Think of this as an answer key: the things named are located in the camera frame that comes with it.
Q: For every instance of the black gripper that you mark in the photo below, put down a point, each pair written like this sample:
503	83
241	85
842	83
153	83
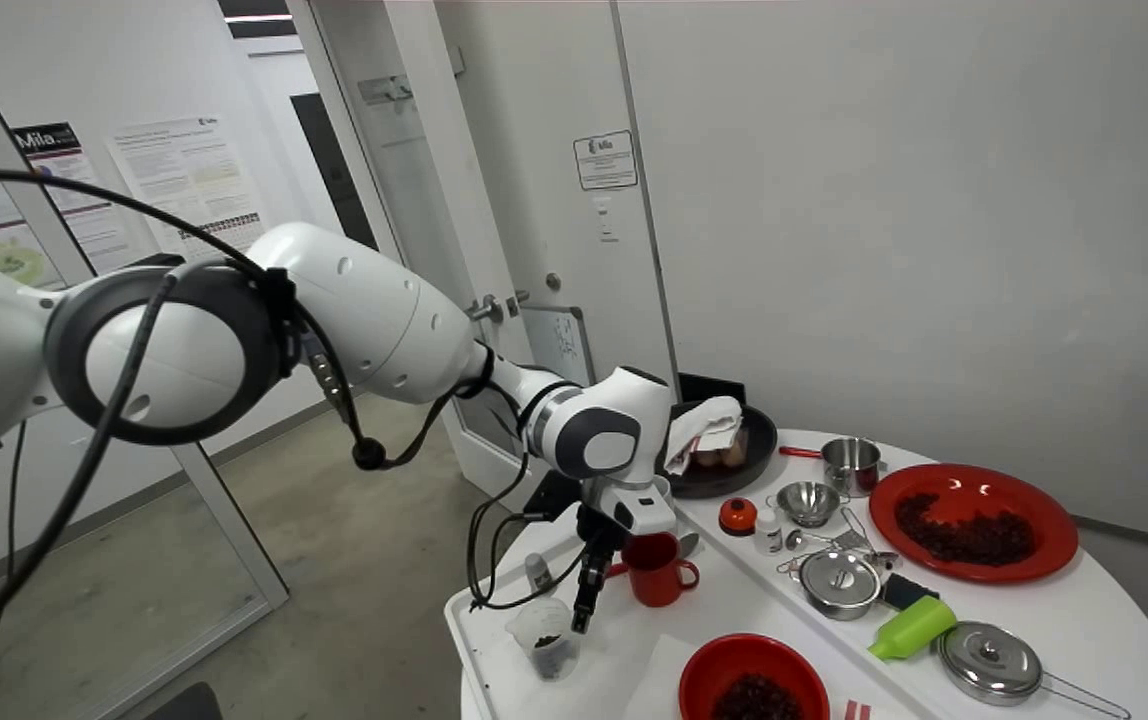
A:
600	542

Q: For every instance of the steel pot lid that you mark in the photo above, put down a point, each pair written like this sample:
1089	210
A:
1007	670

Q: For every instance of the black frying pan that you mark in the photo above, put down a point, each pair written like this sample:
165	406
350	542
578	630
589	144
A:
721	475

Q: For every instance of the white folded cloth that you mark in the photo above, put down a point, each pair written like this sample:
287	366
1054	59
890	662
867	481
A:
701	429

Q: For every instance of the red plastic bowl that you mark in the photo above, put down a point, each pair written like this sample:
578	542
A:
749	679

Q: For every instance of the small steel bowl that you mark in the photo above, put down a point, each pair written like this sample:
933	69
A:
804	502

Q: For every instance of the small steel saucepan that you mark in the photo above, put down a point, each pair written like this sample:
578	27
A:
848	464

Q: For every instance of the wall notice sign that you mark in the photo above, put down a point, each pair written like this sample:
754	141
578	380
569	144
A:
604	161

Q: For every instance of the red plastic jug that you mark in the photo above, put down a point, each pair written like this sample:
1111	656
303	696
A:
656	569

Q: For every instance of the small steel shaker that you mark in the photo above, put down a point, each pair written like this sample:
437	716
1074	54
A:
537	575

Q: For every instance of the red plate with beans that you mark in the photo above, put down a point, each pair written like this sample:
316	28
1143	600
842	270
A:
975	522

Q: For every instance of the clear plastic measuring jug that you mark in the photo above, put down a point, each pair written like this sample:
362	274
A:
544	636

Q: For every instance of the round white table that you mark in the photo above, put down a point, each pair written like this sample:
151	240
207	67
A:
628	662

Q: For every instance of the red chopsticks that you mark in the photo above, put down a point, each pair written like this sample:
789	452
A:
858	709

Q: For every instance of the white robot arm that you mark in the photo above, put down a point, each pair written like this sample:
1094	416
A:
183	349

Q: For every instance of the green plastic bottle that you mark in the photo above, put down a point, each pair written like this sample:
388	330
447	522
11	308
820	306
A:
919	623

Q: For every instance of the red jug lid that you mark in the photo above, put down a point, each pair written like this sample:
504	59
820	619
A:
739	517

